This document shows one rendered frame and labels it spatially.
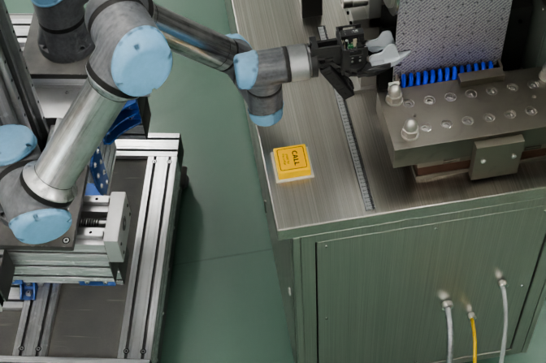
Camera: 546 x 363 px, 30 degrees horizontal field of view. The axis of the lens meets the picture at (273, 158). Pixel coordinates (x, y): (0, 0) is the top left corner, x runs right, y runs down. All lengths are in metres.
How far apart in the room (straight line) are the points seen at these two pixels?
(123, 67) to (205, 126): 1.64
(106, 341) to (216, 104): 1.05
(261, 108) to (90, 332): 0.96
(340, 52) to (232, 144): 1.36
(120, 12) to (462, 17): 0.69
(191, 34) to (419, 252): 0.70
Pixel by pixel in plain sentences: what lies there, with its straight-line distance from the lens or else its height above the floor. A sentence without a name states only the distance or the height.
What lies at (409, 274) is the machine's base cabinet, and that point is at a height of 0.63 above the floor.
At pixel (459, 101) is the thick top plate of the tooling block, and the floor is 1.03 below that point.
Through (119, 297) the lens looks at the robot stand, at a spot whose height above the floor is 0.21.
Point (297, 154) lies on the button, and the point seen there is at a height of 0.92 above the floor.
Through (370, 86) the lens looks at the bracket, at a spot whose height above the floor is 0.91.
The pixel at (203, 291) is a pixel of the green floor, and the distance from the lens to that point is 3.08.
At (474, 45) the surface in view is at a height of 1.08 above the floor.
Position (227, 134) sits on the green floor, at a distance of 3.41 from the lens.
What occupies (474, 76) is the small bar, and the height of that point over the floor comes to 1.05.
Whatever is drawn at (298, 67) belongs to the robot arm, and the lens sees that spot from 2.06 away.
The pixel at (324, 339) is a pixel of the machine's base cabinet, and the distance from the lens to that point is 2.57.
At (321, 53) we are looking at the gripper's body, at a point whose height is 1.15.
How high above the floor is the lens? 2.66
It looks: 53 degrees down
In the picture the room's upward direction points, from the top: 4 degrees counter-clockwise
